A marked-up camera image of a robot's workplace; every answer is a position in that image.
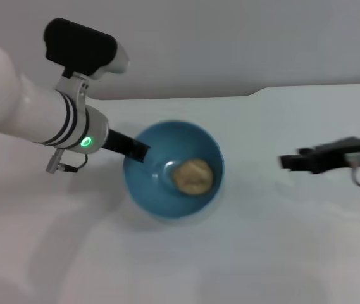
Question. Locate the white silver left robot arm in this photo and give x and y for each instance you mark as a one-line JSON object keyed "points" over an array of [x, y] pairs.
{"points": [[24, 111]]}

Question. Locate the silver left camera bracket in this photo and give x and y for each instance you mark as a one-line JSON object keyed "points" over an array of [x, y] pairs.
{"points": [[73, 85]]}

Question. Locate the beige egg yolk pastry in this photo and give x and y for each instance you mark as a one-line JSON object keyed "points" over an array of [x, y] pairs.
{"points": [[193, 176]]}

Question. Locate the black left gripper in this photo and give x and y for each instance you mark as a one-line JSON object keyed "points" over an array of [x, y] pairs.
{"points": [[119, 142]]}

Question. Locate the blue bowl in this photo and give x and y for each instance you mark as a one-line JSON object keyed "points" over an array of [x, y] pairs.
{"points": [[154, 196]]}

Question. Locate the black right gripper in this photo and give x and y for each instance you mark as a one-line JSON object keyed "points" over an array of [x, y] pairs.
{"points": [[344, 152]]}

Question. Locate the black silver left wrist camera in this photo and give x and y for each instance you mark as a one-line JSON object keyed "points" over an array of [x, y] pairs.
{"points": [[78, 47]]}

